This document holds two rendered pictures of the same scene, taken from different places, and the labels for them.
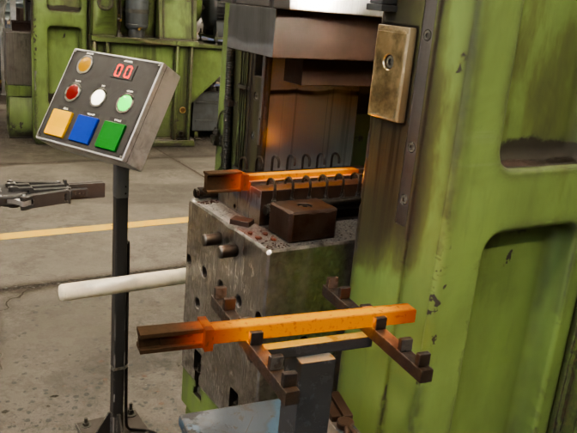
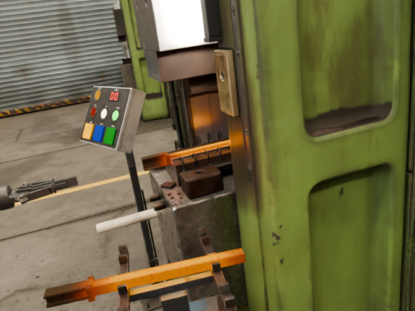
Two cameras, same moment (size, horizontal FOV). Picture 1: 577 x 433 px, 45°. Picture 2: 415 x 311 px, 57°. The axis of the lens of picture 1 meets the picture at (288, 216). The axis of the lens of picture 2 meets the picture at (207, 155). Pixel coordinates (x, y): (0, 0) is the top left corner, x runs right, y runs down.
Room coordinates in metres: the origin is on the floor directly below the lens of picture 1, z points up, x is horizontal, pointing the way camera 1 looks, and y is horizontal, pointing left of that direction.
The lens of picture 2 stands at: (0.32, -0.37, 1.44)
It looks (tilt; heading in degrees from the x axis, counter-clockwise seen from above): 19 degrees down; 16
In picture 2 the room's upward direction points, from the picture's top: 8 degrees counter-clockwise
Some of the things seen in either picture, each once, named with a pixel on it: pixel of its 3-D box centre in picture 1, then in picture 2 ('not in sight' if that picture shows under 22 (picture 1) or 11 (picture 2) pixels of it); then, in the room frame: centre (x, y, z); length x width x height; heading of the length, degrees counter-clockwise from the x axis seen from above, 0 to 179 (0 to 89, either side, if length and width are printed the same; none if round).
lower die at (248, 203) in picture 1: (315, 188); (223, 153); (1.64, -0.06, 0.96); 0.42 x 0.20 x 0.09; 123
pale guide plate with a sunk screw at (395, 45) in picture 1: (391, 73); (226, 82); (1.33, -0.17, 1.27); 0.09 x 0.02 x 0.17; 33
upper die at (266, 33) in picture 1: (331, 33); (211, 55); (1.64, -0.06, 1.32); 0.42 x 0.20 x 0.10; 123
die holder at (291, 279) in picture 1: (320, 298); (239, 220); (1.60, -0.10, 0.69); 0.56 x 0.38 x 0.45; 123
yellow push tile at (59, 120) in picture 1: (59, 124); (89, 131); (1.89, 0.64, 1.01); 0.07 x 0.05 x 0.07; 58
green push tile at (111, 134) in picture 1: (111, 137); (110, 136); (1.79, 0.47, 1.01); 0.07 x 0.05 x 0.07; 58
